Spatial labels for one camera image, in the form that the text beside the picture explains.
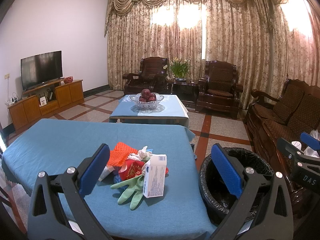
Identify blue tablecloth near table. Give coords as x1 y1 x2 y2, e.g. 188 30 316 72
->
2 119 216 239

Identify red ornament on cabinet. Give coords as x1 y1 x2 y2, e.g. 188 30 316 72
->
63 76 73 84

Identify clear plastic bag on sofa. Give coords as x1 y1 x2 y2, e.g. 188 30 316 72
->
300 130 319 158

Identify dark wooden side table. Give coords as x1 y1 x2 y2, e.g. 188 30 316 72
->
167 79 199 108

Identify white paper cup on sofa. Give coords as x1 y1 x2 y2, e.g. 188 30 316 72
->
291 141 302 150

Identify glass fruit bowl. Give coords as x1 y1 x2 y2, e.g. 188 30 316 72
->
129 93 164 110

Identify blue plastic bag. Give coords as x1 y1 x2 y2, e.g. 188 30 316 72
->
113 170 122 184

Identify blue cloth coffee table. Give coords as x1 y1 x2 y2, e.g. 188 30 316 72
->
109 95 189 128

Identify left dark wooden armchair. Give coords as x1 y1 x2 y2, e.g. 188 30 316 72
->
123 57 168 95

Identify white tissue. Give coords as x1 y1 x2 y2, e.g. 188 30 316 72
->
127 146 153 162

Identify floral beige curtains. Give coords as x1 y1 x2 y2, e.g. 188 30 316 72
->
105 0 319 108

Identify red apples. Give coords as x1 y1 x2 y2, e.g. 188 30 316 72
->
139 89 157 102

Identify red paper cup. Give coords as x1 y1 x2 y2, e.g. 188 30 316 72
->
118 159 145 181

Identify orange foam fruit net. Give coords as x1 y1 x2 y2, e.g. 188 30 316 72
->
107 142 138 167

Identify green rubber glove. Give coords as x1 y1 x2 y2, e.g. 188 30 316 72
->
110 174 144 210

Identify green potted plant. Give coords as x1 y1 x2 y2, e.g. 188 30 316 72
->
163 58 190 79

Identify black bin with liner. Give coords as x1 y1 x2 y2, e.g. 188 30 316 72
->
199 147 274 224

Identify right dark wooden armchair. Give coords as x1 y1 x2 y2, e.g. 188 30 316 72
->
195 60 244 119

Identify dark wooden armchair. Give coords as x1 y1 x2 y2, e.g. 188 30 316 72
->
195 60 244 119
123 57 168 95

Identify white medicine box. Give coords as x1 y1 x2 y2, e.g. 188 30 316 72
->
143 154 167 198

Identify dark wooden sofa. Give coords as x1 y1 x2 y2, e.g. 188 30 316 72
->
245 79 319 209

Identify wooden TV cabinet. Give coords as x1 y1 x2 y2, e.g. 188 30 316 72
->
8 79 84 133

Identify flat screen television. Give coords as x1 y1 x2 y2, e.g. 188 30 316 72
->
21 50 63 90

